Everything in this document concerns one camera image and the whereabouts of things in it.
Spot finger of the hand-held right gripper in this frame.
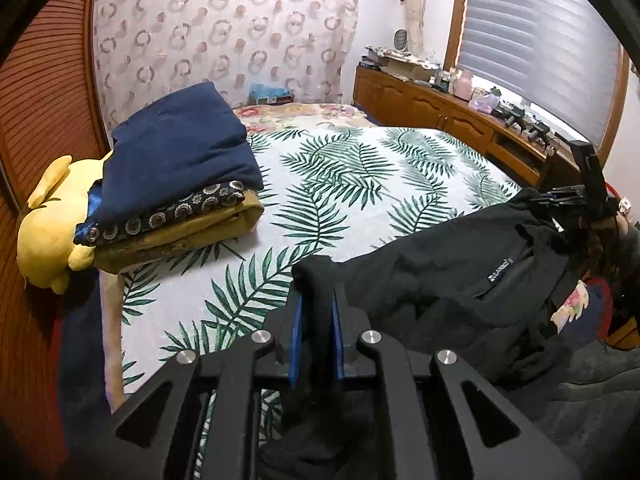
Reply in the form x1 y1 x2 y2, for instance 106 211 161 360
532 186 588 209

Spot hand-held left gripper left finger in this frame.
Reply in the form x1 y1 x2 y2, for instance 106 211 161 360
60 292 306 480

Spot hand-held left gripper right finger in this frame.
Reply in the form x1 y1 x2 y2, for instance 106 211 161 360
330 285 583 480

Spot black shorts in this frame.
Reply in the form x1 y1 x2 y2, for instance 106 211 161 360
257 187 596 480

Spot person's right hand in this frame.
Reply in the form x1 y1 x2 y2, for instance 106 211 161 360
585 210 633 286

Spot black device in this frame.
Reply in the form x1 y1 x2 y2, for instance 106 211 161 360
492 102 556 148

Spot mustard yellow folded garment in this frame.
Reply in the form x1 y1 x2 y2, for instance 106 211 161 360
92 192 265 275

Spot wooden cabinet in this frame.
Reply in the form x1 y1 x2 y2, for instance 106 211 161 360
352 62 591 188

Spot palm leaf bedsheet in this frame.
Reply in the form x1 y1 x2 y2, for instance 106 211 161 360
100 126 523 480

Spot dark circle patterned garment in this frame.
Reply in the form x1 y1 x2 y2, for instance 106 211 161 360
74 180 247 248

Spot cardboard box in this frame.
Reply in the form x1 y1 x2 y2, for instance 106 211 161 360
382 55 426 81

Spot person's dark clothing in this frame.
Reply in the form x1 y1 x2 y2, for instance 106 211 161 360
495 330 640 480

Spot navy folded garment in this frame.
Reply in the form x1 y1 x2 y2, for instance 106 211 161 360
95 81 264 231

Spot floral blanket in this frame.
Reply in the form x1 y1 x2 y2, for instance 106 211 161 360
232 102 376 135

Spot patterned cloth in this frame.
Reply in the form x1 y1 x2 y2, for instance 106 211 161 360
364 45 441 68

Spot tied lace curtain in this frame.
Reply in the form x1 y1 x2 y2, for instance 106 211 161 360
402 0 431 56

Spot blue plastic bag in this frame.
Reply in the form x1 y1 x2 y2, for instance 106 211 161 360
248 81 293 106

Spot yellow plush toy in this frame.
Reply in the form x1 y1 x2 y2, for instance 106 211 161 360
16 156 108 295

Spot circle print curtain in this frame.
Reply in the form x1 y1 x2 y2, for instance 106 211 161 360
92 0 361 136

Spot wooden louvered wardrobe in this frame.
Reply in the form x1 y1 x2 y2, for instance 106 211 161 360
0 0 113 461

